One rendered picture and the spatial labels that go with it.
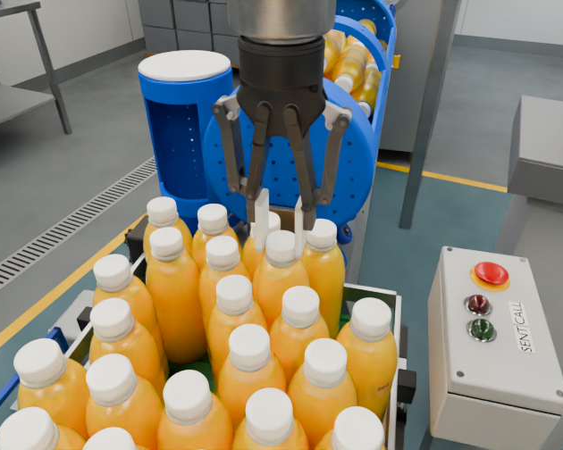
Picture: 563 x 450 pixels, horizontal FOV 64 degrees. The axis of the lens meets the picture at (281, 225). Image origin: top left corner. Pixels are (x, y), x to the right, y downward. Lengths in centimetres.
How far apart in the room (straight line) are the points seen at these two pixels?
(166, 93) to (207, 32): 324
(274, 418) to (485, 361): 21
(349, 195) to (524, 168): 34
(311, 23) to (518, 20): 556
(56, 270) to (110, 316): 193
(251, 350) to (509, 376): 24
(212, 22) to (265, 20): 418
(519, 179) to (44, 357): 80
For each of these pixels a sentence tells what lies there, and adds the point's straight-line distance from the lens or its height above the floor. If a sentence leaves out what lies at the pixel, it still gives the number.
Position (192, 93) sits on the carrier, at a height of 99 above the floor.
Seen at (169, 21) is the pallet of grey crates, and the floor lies 47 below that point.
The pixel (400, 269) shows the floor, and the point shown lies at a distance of 224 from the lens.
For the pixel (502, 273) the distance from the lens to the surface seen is 56.
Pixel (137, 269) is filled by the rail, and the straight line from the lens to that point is 75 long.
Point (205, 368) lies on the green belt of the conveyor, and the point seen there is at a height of 90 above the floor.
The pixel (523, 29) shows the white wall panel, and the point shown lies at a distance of 593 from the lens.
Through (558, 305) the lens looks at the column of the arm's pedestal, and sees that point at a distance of 118.
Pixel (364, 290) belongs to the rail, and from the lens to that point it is 69.
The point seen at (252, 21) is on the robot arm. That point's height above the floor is 138.
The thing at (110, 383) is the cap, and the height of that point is 111.
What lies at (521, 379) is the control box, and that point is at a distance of 48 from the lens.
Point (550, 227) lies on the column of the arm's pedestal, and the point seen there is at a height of 91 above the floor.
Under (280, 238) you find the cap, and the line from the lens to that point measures 52.
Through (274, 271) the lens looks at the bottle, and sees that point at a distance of 52.
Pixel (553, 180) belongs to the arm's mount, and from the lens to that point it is 94.
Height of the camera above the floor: 145
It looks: 36 degrees down
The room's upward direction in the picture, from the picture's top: straight up
